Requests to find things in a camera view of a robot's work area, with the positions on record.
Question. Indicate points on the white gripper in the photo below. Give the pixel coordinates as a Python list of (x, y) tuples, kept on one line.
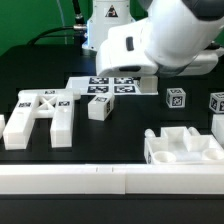
[(122, 54)]

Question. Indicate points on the white chair seat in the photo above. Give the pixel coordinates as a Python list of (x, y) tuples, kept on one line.
[(181, 146)]

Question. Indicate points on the marker sheet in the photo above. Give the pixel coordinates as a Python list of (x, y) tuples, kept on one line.
[(92, 85)]

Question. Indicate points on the white tagged cube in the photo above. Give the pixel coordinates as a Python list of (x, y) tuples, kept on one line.
[(216, 103), (175, 98)]

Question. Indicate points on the white tagged cube right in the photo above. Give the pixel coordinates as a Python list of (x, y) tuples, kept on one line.
[(216, 103)]

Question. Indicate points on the white block right edge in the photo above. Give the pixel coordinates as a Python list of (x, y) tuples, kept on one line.
[(218, 128)]

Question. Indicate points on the white block edge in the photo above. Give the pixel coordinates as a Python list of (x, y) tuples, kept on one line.
[(2, 125), (218, 128)]

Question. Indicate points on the white block left edge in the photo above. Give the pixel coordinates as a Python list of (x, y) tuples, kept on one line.
[(2, 125)]

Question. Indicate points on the white chair back frame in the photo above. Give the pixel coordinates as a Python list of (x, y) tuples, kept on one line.
[(54, 104)]

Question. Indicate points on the white front rail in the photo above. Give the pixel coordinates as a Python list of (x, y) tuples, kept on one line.
[(111, 179)]

